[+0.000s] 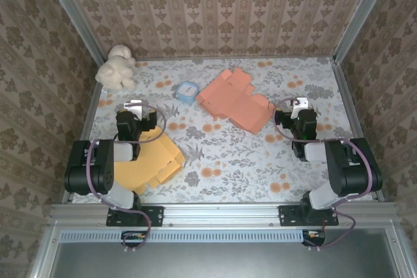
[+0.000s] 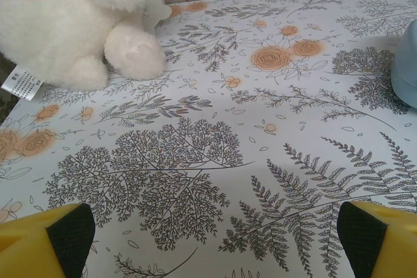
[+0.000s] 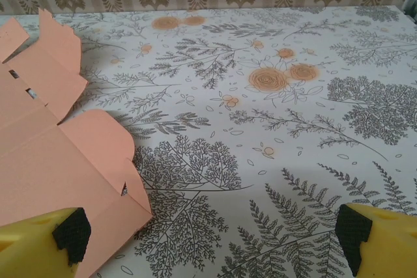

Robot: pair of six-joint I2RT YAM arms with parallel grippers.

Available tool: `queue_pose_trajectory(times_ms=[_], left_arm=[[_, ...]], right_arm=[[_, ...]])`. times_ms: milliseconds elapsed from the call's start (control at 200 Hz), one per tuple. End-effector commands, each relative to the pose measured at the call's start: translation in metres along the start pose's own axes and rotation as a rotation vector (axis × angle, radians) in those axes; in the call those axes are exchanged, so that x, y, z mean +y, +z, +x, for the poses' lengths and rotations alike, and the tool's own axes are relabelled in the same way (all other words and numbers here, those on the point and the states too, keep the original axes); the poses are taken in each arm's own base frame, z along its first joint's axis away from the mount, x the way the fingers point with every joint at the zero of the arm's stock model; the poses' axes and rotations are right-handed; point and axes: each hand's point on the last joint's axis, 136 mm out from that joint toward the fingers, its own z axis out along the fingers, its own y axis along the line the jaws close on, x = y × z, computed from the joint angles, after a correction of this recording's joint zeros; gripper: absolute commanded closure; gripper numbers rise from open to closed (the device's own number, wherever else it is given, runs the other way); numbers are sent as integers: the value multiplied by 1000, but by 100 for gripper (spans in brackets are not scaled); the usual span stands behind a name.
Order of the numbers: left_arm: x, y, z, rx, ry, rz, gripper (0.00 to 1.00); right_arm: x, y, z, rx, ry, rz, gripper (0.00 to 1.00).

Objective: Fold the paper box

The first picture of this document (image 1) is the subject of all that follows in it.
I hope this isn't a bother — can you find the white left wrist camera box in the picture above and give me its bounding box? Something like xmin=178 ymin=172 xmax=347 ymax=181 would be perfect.
xmin=129 ymin=99 xmax=145 ymax=118

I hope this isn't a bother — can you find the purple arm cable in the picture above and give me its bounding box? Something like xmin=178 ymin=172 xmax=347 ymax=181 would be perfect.
xmin=86 ymin=102 xmax=167 ymax=253
xmin=273 ymin=97 xmax=375 ymax=253

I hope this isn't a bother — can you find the aluminium table side rail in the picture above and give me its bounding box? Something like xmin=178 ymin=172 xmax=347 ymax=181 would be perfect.
xmin=330 ymin=58 xmax=386 ymax=202
xmin=61 ymin=81 xmax=105 ymax=204

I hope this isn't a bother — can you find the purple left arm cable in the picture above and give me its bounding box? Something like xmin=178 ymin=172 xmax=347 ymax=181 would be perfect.
xmin=86 ymin=102 xmax=167 ymax=253

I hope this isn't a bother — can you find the light blue alarm clock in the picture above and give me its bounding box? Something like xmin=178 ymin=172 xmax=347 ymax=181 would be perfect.
xmin=175 ymin=81 xmax=199 ymax=105

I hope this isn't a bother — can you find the grey slotted cable duct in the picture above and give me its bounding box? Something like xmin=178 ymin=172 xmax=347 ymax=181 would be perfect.
xmin=60 ymin=229 xmax=306 ymax=243

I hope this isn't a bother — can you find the white plush toy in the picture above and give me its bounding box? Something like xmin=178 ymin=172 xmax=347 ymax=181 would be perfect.
xmin=94 ymin=44 xmax=137 ymax=90

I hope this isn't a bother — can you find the small black controller board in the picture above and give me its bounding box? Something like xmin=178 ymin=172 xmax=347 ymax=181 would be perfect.
xmin=302 ymin=229 xmax=326 ymax=247
xmin=121 ymin=230 xmax=147 ymax=248

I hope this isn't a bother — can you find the aluminium corner post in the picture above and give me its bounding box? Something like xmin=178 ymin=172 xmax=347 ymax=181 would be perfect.
xmin=38 ymin=0 xmax=107 ymax=66
xmin=332 ymin=0 xmax=397 ymax=64

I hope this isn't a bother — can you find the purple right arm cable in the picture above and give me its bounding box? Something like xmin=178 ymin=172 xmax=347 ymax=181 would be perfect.
xmin=273 ymin=97 xmax=375 ymax=253

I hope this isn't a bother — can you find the grey metal sheet panel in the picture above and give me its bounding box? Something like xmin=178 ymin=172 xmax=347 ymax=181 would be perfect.
xmin=48 ymin=242 xmax=401 ymax=278

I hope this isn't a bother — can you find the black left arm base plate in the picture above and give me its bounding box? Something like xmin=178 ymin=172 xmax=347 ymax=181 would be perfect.
xmin=106 ymin=205 xmax=164 ymax=227

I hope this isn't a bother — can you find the aluminium front rail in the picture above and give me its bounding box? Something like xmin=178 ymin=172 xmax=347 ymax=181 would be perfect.
xmin=48 ymin=202 xmax=400 ymax=227

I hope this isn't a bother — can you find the yellow paper box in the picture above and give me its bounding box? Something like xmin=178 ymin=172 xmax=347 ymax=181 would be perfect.
xmin=112 ymin=124 xmax=186 ymax=196

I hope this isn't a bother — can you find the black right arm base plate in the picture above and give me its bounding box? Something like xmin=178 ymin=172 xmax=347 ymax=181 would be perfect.
xmin=279 ymin=205 xmax=339 ymax=227

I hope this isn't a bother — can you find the salmon pink paper box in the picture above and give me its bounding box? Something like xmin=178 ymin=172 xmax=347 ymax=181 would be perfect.
xmin=195 ymin=68 xmax=276 ymax=135

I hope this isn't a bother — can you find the aluminium lower frame bar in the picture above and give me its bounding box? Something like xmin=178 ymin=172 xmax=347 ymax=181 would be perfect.
xmin=29 ymin=225 xmax=63 ymax=278
xmin=386 ymin=227 xmax=417 ymax=278

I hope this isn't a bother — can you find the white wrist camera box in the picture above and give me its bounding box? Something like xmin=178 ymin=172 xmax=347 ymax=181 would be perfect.
xmin=129 ymin=99 xmax=145 ymax=118
xmin=292 ymin=97 xmax=309 ymax=119

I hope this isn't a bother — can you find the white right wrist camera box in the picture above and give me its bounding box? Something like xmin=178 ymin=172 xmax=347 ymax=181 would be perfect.
xmin=292 ymin=97 xmax=309 ymax=119

